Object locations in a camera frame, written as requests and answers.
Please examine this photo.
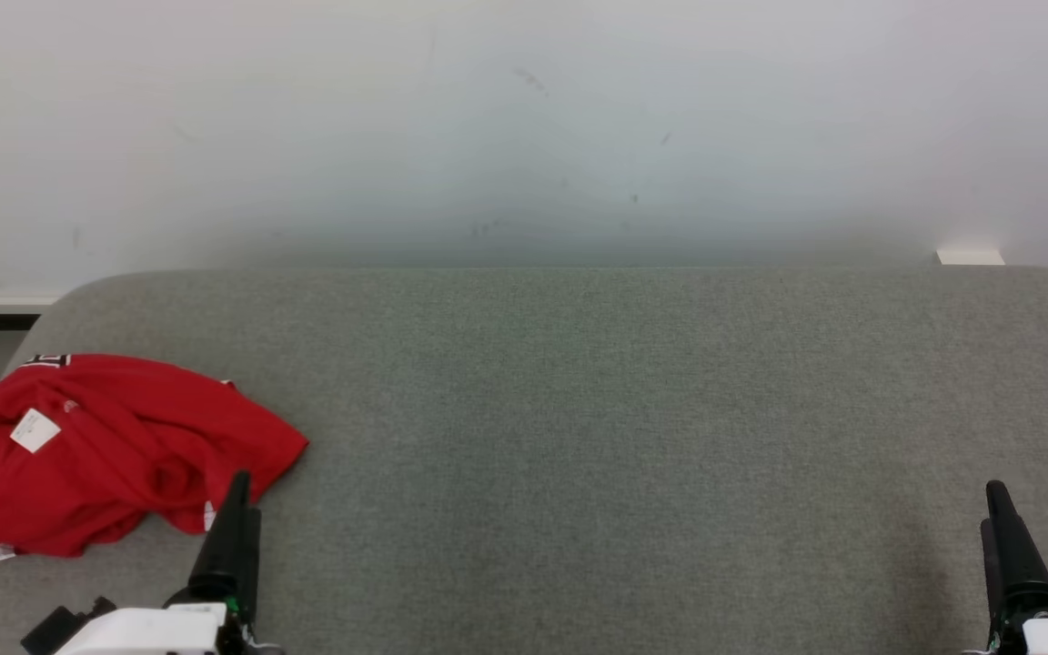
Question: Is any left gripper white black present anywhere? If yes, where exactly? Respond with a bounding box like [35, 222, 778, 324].
[55, 469, 286, 655]

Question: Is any red shirt with white sleeves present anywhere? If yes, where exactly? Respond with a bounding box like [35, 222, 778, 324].
[0, 353, 309, 560]

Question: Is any white wall box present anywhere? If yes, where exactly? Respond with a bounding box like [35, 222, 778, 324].
[936, 247, 1005, 267]

